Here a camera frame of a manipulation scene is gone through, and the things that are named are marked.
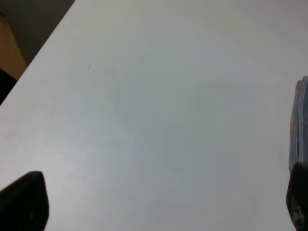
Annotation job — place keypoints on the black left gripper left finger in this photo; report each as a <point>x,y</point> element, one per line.
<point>24,204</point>

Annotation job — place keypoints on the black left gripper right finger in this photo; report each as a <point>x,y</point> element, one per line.
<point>297,196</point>

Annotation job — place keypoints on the grey towel with orange pattern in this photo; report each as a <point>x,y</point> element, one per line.
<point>298,148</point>

